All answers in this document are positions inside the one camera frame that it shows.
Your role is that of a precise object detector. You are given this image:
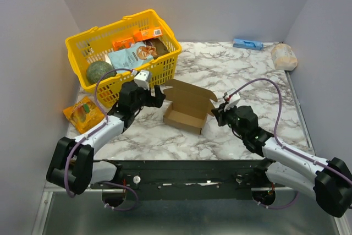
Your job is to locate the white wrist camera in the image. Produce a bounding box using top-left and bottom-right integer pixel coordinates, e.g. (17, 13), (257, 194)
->
(223, 89), (241, 112)
(134, 70), (152, 90)

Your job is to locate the orange gummy candy bag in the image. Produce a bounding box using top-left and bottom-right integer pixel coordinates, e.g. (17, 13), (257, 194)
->
(63, 96), (105, 134)

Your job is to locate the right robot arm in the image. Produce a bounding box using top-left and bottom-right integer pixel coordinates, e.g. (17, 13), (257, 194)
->
(211, 103), (351, 217)

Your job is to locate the yellow plastic shopping basket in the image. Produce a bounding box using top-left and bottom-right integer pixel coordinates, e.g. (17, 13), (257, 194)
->
(65, 9), (182, 108)

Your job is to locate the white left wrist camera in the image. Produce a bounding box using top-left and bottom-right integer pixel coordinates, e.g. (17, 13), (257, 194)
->
(134, 70), (152, 90)

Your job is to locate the brown cardboard box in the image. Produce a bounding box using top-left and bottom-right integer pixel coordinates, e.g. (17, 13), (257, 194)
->
(163, 79), (218, 135)

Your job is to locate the light blue cassava chips bag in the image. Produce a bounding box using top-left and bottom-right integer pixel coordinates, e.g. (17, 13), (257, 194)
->
(105, 41), (159, 69)

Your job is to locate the white bagged bread loaf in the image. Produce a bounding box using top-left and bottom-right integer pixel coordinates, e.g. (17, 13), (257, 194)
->
(271, 43), (298, 71)

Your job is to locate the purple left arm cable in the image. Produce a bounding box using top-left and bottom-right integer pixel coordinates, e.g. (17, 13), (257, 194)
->
(63, 68), (138, 211)

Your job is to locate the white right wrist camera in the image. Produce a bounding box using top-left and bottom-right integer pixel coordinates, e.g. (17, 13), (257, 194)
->
(223, 89), (241, 112)

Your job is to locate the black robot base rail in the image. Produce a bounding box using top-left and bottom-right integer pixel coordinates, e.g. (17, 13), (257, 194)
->
(87, 159), (292, 201)

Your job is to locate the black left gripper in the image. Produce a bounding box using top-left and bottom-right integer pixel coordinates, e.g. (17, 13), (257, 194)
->
(131, 84), (166, 113)

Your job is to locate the orange scrub mommy box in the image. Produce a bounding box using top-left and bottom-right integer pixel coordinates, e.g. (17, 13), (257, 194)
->
(112, 37), (135, 51)

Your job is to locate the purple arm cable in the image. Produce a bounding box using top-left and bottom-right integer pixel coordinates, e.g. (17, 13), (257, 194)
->
(63, 68), (138, 211)
(225, 78), (352, 210)

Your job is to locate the green melon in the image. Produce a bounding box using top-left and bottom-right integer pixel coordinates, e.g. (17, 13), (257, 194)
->
(86, 61), (116, 84)

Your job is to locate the blue flat box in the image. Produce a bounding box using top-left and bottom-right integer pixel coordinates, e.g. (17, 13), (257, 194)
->
(233, 39), (263, 51)

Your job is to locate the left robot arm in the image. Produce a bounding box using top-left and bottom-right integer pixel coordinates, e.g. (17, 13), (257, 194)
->
(46, 81), (166, 197)

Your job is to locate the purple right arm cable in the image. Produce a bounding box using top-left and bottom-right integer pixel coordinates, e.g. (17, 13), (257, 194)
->
(225, 78), (352, 210)

